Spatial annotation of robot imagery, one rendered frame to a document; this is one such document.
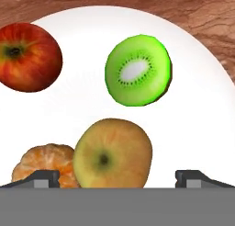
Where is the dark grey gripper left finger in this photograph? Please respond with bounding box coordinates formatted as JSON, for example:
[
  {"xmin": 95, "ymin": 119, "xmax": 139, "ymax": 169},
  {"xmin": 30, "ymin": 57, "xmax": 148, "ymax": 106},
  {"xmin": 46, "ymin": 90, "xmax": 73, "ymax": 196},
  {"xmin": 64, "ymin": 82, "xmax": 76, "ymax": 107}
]
[{"xmin": 0, "ymin": 170, "xmax": 61, "ymax": 189}]

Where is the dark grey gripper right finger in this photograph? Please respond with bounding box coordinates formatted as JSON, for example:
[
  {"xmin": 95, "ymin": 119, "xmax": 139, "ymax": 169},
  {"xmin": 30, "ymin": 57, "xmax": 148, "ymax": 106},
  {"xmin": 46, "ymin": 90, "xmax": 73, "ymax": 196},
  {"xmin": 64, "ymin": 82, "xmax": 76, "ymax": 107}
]
[{"xmin": 174, "ymin": 169, "xmax": 235, "ymax": 189}]

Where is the white plate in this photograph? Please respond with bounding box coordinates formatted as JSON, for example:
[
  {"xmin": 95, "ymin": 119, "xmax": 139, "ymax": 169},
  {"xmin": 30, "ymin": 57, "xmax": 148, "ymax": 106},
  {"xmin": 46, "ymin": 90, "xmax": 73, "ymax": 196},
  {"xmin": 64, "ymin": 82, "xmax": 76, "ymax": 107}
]
[{"xmin": 0, "ymin": 5, "xmax": 235, "ymax": 189}]

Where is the peeled orange mandarin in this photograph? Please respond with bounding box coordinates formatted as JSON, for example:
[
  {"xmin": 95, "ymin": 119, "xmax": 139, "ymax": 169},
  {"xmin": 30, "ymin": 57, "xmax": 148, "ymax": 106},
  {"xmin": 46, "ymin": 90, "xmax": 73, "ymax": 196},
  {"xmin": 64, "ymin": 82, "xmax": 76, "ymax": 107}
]
[{"xmin": 11, "ymin": 142, "xmax": 81, "ymax": 189}]

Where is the yellow-green apple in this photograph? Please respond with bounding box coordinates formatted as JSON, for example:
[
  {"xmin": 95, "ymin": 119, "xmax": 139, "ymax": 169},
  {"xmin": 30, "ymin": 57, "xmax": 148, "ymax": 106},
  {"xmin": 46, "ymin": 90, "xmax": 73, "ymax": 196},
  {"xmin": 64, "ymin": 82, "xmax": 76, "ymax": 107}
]
[{"xmin": 72, "ymin": 118, "xmax": 153, "ymax": 189}]

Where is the green kiwi half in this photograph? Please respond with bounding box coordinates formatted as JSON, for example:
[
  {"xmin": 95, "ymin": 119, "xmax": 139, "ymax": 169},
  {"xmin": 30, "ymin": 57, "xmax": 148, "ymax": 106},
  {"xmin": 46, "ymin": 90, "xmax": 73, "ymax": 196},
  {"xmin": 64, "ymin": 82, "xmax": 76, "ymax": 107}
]
[{"xmin": 105, "ymin": 34, "xmax": 173, "ymax": 107}]

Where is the red apple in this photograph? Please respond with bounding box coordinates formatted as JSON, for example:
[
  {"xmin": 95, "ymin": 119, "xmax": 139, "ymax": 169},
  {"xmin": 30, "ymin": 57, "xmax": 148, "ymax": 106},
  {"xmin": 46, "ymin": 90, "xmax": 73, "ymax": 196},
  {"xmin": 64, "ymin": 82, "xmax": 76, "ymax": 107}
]
[{"xmin": 0, "ymin": 22, "xmax": 63, "ymax": 93}]

